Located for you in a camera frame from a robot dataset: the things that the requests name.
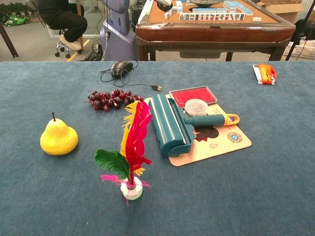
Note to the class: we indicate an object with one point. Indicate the black computer mouse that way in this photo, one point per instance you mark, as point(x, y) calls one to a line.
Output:
point(120, 68)

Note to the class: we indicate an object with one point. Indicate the dark wooden table leg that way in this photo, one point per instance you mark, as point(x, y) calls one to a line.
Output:
point(8, 41)

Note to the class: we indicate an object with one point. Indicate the black tripod stand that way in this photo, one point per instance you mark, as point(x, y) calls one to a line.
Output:
point(299, 34)

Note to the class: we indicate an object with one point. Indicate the red ink pad case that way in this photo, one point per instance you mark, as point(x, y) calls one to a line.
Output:
point(192, 94)

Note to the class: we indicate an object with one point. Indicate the single white mahjong tile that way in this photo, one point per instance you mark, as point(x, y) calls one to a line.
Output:
point(257, 19)

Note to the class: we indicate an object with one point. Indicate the beige printed card board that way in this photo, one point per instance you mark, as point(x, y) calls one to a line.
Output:
point(221, 147)

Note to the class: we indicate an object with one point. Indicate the teal lint roller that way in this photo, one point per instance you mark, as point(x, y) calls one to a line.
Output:
point(167, 125)

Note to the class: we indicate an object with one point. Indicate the cardboard box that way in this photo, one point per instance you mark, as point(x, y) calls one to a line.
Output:
point(283, 11)

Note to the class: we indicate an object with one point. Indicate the seated person in black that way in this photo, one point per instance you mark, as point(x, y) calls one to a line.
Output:
point(66, 24)

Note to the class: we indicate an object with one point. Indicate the blue-backed mahjong tile row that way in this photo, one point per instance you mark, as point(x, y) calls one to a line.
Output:
point(209, 10)

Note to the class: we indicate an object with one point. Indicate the chrome rolling stool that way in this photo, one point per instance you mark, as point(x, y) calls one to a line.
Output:
point(61, 46)

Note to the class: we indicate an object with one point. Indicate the white plastic crate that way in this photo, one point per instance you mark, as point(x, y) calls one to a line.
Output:
point(305, 51)

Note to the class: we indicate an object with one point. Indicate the orange and white packet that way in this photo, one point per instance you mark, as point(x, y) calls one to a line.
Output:
point(265, 72)

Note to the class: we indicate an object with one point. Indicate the colourful feather shuttlecock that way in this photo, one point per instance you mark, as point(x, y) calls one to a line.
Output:
point(135, 137)

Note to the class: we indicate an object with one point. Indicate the face-up mahjong tile row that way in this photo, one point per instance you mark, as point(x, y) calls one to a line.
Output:
point(211, 17)

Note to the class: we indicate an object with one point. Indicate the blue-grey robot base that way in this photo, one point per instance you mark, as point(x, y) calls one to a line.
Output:
point(118, 44)

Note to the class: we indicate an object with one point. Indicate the green plant bags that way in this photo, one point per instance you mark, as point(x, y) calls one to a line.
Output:
point(14, 19)

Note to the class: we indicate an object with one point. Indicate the dark red grape bunch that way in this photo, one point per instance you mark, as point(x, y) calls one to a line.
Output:
point(108, 99)

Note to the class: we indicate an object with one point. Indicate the yellow toy apple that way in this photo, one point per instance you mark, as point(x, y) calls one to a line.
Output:
point(59, 140)

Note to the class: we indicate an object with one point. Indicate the brown mahjong table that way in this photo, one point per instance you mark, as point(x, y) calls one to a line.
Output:
point(209, 33)

